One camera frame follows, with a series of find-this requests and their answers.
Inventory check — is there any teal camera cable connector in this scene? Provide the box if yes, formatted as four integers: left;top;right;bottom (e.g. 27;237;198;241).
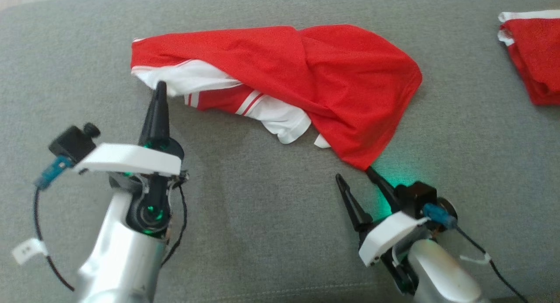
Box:
35;156;73;190
422;202;458;230

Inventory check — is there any white cable tie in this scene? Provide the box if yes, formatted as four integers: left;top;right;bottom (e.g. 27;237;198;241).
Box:
459;253;491;266

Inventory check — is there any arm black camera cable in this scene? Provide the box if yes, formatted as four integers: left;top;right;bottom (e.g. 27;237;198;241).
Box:
453;224;530;303
33;185;75;292

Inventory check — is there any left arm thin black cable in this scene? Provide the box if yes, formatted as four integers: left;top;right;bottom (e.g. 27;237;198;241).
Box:
161;174;189;268

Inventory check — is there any white cable label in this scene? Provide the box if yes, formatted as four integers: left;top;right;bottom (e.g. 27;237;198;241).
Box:
11;237;49;265

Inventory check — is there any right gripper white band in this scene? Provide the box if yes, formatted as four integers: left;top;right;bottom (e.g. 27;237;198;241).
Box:
335;167;429;296

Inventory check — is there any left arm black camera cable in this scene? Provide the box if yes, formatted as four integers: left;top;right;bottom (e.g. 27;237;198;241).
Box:
33;185;75;292

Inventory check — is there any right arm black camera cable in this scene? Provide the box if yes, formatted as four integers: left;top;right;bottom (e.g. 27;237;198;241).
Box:
453;224;530;303

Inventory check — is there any red white basketball jersey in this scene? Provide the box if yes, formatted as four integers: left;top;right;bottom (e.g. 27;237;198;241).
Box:
130;24;423;171
498;9;560;106

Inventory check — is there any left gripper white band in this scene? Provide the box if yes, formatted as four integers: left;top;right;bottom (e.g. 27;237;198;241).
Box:
73;81;189;193

